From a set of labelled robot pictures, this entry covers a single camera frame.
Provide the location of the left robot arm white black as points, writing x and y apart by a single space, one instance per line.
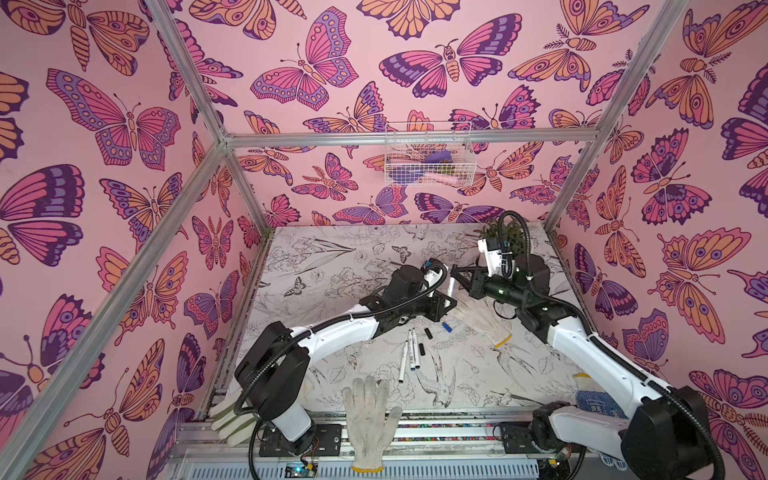
272 372

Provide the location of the white glove on table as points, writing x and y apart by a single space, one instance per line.
481 317

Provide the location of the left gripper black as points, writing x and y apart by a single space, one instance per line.
434 304

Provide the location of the green circuit board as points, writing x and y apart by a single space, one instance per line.
298 470

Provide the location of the blue dotted glove right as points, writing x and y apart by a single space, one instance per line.
599 402

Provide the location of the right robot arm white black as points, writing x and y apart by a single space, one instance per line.
664 432

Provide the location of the white glove front left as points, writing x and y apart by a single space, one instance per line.
230 428

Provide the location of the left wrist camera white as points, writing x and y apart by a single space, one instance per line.
435 274

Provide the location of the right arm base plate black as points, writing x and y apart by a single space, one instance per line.
517 438

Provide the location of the white wire basket on wall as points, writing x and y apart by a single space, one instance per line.
429 158

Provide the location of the white glove front centre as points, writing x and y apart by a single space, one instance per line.
370 428

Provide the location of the white potted green plant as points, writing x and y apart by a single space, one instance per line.
510 234

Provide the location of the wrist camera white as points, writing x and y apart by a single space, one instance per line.
435 274
492 251

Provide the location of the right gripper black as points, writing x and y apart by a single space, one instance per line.
483 282

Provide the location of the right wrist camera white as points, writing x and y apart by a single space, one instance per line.
492 251

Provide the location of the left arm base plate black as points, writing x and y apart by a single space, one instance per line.
321 440

